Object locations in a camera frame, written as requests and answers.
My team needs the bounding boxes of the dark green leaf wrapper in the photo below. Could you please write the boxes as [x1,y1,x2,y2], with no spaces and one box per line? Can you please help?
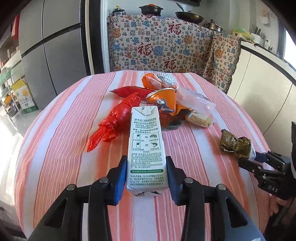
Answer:
[220,129,252,159]

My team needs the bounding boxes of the small white paper wrapper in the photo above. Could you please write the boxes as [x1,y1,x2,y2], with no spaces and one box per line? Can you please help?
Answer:
[186,112,214,128]

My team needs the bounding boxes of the clear plastic bag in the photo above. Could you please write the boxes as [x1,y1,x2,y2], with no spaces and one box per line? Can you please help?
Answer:
[176,86,216,116]

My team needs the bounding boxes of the white green milk carton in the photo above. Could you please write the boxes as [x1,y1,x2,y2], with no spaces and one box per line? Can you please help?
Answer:
[126,105,169,197]

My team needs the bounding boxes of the orange instant noodle cup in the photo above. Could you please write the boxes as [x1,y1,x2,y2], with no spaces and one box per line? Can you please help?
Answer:
[145,88,192,130]

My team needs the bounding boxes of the red plastic bag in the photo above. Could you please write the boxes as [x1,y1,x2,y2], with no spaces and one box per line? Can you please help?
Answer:
[87,92,142,152]

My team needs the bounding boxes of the orange white wrapper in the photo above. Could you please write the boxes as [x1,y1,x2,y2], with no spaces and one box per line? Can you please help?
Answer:
[142,72,178,90]

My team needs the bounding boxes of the red long snack wrapper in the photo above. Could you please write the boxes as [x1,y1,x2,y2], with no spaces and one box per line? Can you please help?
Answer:
[110,86,153,99]

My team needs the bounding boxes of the person's right hand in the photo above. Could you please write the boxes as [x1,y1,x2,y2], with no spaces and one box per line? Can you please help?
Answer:
[269,195,292,216]

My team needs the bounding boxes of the pink striped tablecloth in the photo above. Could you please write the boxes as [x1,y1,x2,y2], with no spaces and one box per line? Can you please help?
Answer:
[15,71,270,240]

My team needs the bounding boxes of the white utensil holder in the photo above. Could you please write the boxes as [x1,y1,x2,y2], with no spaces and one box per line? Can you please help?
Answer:
[251,25,266,47]

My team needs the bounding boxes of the yellow green cardboard box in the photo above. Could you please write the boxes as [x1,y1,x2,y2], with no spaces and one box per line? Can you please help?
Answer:
[11,78,38,113]

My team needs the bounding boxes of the storage shelf rack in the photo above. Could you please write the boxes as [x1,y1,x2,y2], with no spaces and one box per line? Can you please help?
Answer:
[1,37,25,119]

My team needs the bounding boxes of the steel pot with lid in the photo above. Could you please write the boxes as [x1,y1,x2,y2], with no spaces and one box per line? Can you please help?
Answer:
[204,19,225,33]

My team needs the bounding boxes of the grey refrigerator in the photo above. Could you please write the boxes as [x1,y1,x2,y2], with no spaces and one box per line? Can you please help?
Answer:
[18,0,91,109]

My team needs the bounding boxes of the black wok pan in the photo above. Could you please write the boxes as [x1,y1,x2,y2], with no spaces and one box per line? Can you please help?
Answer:
[175,2,204,25]

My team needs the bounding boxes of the patterned fu character cloth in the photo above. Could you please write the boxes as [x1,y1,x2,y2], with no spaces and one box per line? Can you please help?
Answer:
[108,15,241,93]

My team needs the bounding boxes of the black clay pot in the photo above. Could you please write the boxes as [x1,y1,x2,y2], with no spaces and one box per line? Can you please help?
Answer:
[139,4,163,16]

